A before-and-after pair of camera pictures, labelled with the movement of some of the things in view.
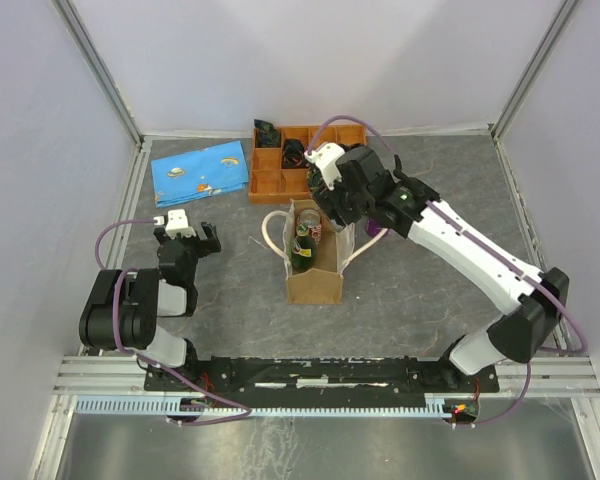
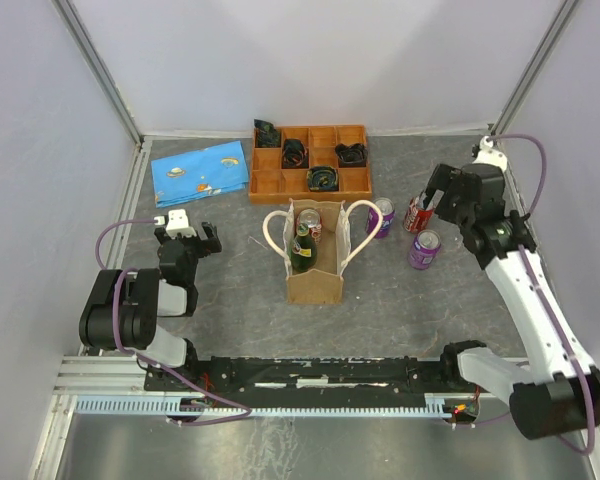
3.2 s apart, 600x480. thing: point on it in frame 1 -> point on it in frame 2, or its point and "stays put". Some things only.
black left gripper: [205, 246] stays put
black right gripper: [332, 200] -> [446, 181]
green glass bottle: [303, 251] stays put
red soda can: [312, 218] stays put
